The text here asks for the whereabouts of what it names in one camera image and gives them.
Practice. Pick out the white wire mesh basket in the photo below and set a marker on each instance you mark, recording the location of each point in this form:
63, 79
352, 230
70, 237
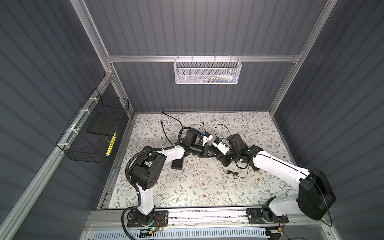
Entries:
187, 71

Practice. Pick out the black power adapter with cable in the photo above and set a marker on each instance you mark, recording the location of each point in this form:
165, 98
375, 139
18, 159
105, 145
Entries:
236, 175

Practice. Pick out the black wire wall basket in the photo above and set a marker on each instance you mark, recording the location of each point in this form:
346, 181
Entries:
79, 145

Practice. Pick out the black network switch box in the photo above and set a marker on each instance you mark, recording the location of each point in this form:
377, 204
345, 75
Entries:
224, 160

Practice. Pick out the black foam pad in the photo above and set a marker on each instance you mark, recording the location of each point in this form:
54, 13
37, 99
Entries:
104, 124

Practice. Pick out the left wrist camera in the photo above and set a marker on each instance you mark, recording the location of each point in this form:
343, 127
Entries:
207, 137

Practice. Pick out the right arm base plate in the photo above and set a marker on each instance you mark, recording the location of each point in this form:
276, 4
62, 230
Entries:
264, 216

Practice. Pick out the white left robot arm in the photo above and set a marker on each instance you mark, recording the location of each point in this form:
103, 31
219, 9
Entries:
143, 171

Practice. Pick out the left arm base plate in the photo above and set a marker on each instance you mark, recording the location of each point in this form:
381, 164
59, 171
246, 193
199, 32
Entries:
155, 219

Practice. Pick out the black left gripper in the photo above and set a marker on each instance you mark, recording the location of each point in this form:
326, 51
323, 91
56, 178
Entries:
205, 151

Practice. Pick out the white slotted cable duct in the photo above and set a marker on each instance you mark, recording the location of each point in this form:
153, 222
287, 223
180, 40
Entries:
203, 233

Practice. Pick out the small black adapter with cable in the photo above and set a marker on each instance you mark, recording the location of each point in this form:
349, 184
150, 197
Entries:
201, 126

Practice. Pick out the items in white basket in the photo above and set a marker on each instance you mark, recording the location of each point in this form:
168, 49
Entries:
225, 78

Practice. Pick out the long black power brick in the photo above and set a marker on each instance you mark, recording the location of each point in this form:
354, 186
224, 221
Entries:
177, 164

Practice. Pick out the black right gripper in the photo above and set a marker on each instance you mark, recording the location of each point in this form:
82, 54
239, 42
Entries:
221, 158

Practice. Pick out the yellow striped tool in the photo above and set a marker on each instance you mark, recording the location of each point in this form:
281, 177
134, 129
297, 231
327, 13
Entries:
111, 145

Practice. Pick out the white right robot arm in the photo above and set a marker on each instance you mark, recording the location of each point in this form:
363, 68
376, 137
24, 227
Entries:
314, 195

